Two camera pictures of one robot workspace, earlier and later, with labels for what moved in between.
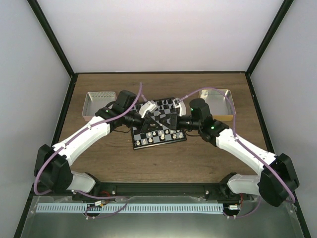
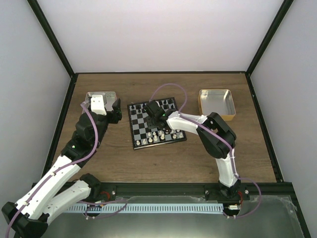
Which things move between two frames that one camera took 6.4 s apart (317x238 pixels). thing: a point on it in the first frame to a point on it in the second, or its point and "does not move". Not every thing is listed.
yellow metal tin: x=220 y=103 does not move
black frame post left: x=47 y=28 does not move
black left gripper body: x=144 y=124 to x=116 y=116
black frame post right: x=275 y=25 does not move
